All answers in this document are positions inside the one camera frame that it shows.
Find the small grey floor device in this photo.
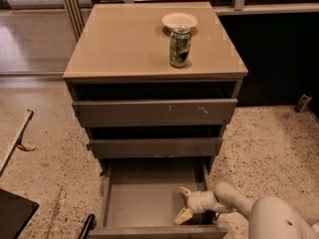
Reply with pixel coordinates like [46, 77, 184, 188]
[294, 95, 312, 113]

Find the grey middle drawer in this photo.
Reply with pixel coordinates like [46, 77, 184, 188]
[89, 137, 222, 158]

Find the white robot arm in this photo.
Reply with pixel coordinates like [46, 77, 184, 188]
[174, 182, 319, 239]

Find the white paper bowl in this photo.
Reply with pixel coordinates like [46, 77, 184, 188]
[161, 12, 197, 29]

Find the grey drawer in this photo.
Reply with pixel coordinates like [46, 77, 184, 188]
[72, 99, 237, 127]
[88, 157, 227, 239]
[89, 137, 222, 158]

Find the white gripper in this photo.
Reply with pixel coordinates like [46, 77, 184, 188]
[174, 186, 217, 225]

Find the grey drawer cabinet beige top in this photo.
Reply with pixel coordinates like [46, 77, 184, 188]
[63, 1, 249, 177]

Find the grey bottom drawer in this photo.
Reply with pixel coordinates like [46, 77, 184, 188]
[88, 157, 227, 239]

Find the green soda can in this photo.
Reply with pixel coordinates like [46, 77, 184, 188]
[169, 25, 191, 68]

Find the black curved handle object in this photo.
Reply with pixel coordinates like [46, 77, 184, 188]
[78, 213, 96, 239]

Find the grey top drawer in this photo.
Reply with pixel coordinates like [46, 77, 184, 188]
[72, 99, 237, 127]

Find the black panel corner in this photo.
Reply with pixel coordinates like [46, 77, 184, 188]
[0, 189, 39, 239]

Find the grey table edge with leg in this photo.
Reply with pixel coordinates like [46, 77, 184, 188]
[0, 110, 36, 176]

